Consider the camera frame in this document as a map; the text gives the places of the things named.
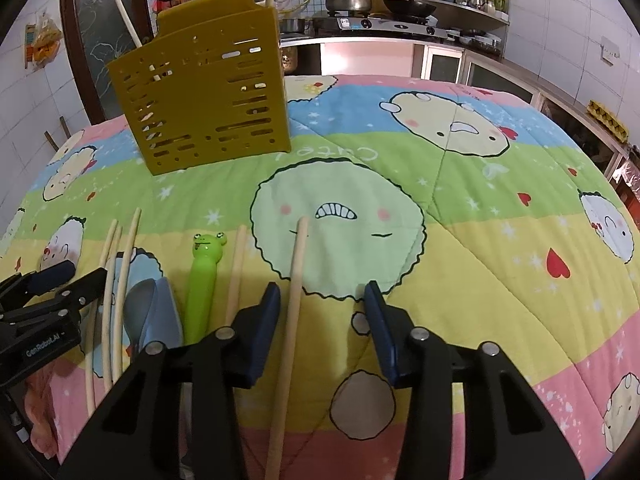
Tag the yellow egg carton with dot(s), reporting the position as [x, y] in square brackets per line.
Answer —
[607, 119]

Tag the white wall switch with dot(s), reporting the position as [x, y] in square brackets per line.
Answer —
[610, 50]

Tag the cartoon printed blanket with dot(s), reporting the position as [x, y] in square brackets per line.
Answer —
[450, 240]

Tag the small dark pan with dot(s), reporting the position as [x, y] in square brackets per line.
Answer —
[294, 25]

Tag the grey spoon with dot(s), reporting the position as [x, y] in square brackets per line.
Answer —
[140, 310]

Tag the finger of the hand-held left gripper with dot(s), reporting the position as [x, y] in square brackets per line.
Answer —
[75, 292]
[52, 275]

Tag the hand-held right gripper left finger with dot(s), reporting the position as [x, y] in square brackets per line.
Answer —
[265, 332]

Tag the glass bowl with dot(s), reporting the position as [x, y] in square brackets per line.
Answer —
[292, 5]

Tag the black wok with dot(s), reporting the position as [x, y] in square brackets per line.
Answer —
[410, 7]

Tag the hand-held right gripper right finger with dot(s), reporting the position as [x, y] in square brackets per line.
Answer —
[380, 335]

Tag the corner kitchen shelf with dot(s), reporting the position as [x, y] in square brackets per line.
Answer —
[475, 15]

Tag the glass jar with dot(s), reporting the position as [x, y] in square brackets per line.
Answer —
[289, 59]

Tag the yellow perforated utensil holder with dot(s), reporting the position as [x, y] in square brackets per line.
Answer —
[210, 100]

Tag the orange wall hanging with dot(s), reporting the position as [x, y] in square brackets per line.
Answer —
[42, 40]

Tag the gas stove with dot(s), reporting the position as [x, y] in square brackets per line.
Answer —
[380, 25]

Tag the light blue spoon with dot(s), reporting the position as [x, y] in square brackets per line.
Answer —
[167, 310]

